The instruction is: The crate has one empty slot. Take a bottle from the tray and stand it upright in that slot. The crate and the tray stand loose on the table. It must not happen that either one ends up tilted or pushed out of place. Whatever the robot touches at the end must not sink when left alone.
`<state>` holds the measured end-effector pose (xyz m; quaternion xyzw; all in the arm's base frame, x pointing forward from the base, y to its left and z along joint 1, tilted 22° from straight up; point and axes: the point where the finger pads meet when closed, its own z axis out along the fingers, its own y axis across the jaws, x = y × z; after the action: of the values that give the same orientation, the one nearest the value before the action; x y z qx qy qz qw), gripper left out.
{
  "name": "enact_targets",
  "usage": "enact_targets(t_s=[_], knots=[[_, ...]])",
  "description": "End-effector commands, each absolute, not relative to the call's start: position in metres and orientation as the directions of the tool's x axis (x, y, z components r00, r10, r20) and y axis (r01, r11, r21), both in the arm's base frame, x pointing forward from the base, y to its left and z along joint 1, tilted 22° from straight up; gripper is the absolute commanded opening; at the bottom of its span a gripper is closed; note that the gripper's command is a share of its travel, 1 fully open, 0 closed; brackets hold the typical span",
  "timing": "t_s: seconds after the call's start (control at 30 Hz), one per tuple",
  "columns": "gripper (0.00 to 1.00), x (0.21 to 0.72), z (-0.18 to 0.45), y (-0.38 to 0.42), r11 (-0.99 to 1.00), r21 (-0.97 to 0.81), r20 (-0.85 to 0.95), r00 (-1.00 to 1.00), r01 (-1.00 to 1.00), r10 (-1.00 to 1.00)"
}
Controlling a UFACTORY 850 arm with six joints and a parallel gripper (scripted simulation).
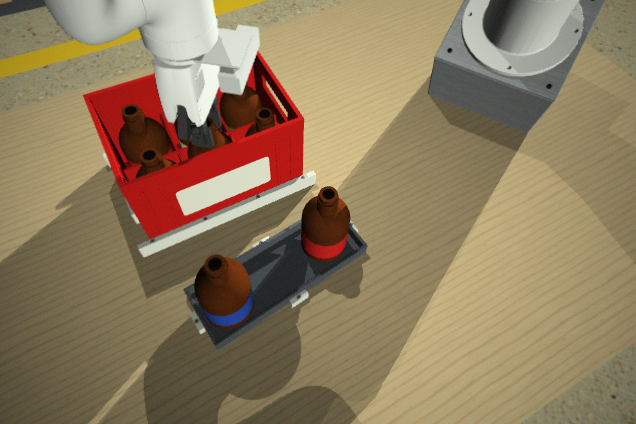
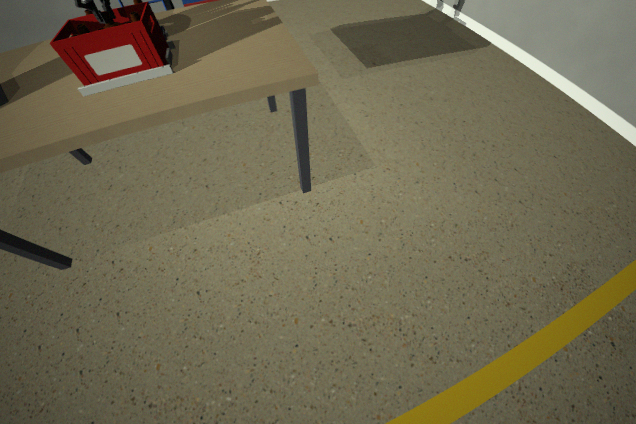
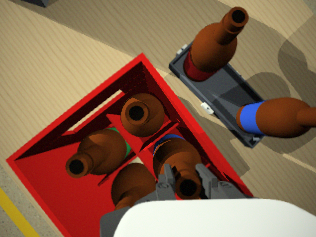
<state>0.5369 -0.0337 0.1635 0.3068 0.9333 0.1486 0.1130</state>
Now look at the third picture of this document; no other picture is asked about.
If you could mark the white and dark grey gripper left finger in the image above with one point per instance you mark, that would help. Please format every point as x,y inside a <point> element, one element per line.
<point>165,191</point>

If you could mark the red bottle crate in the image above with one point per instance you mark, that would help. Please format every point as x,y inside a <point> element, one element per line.
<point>75,206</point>

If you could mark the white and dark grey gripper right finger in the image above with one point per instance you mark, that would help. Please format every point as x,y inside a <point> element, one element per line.
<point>211,188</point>

